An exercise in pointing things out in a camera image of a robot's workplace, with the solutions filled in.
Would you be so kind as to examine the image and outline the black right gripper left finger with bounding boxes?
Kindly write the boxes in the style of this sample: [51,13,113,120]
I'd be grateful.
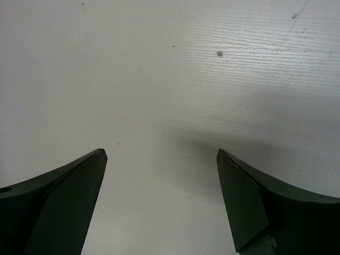
[1,149,107,254]

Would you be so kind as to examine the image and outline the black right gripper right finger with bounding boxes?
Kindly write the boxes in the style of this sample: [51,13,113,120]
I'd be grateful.
[217,150,339,254]

